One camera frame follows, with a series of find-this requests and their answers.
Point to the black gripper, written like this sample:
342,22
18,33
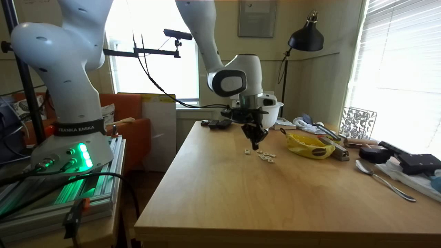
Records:
254,119

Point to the white letter M tile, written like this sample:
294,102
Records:
248,150

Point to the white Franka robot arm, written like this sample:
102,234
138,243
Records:
69,77

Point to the white letter F tile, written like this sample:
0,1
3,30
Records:
274,156

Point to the large white plastic bowl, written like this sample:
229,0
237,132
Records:
276,117

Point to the large black remote control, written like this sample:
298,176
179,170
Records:
221,124

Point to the small black remote control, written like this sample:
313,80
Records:
204,123

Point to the white gray cloth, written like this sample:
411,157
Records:
305,124

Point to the yellow plastic bowl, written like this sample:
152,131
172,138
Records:
310,146

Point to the dark long tool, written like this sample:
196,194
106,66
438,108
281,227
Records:
328,131

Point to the gray metal block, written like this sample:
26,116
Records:
339,152

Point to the white board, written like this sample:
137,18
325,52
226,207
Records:
160,132

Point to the brown wooden block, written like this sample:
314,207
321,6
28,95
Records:
353,143

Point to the QR code marker card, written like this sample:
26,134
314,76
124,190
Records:
358,123

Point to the black desk lamp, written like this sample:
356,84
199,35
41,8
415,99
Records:
305,39

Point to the black round-bodied tool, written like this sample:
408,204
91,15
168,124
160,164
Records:
374,154

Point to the orange box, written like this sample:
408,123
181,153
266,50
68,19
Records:
124,128

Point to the metal spoon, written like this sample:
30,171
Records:
386,181

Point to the bright window pane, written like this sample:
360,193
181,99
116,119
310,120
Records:
124,73

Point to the white window blinds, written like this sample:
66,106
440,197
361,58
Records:
400,69

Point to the white flat tray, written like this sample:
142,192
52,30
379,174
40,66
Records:
414,181

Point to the black boxy device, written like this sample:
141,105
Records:
418,164

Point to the teal object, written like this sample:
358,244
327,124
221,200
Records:
436,183

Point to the black orange clamp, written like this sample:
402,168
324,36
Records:
76,215

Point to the aluminium robot mounting platform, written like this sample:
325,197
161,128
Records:
46,211

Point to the black device beside platform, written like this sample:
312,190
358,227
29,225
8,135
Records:
11,132

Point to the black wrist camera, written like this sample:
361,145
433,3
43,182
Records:
232,114

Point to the gray wall panel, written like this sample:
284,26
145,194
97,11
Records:
256,18

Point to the black bar camera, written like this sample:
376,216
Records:
176,33

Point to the black horizontal camera rod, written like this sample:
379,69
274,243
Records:
138,52

